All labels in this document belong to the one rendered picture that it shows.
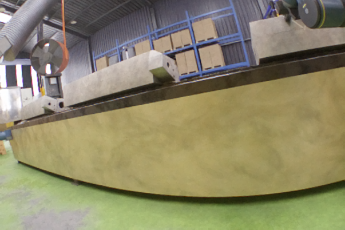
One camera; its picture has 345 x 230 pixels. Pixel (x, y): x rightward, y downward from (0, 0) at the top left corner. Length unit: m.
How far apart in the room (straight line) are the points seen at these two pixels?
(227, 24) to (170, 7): 4.33
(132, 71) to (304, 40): 0.98
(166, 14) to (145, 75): 12.42
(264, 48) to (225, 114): 0.38
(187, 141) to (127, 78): 0.53
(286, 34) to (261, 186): 0.79
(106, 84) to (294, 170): 1.26
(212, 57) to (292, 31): 9.22
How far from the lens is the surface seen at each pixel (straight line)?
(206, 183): 1.09
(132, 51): 12.46
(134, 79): 1.11
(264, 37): 0.93
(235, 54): 11.40
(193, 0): 12.97
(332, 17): 0.59
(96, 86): 1.36
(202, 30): 10.49
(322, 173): 1.11
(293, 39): 0.95
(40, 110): 2.26
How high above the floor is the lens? 0.72
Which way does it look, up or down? 2 degrees down
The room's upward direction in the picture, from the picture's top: 11 degrees counter-clockwise
